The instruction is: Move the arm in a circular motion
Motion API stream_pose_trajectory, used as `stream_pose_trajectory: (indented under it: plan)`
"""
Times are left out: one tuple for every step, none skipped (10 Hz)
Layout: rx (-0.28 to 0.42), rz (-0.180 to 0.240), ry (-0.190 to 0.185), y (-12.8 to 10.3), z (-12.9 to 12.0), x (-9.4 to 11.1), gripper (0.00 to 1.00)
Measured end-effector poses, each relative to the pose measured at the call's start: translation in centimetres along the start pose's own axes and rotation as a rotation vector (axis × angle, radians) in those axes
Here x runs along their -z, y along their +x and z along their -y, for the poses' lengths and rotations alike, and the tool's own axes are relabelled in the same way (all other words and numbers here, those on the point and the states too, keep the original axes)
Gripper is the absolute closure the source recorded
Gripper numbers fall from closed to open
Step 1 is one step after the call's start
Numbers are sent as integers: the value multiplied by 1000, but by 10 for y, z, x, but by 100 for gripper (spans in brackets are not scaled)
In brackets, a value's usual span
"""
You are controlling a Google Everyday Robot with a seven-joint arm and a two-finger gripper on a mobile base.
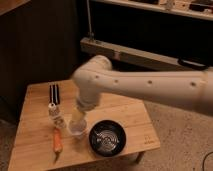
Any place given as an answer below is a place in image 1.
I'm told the orange carrot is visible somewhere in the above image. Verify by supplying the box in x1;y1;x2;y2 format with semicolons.
53;128;63;162

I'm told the black bowl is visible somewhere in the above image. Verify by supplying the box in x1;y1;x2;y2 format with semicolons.
89;120;126;157

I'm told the wooden table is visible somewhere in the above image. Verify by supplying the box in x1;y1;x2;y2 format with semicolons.
8;83;160;171

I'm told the vertical metal pole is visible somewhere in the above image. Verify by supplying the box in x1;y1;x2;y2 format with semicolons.
86;0;94;41

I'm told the clear plastic cup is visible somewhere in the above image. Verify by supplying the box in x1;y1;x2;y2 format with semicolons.
68;119;87;138

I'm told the wooden shelf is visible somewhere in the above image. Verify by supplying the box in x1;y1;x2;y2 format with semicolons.
93;0;213;21

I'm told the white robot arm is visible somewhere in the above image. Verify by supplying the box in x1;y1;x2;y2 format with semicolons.
72;55;213;123

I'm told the white patterned bottle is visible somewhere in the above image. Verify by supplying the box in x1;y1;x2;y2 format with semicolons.
48;103;66;129

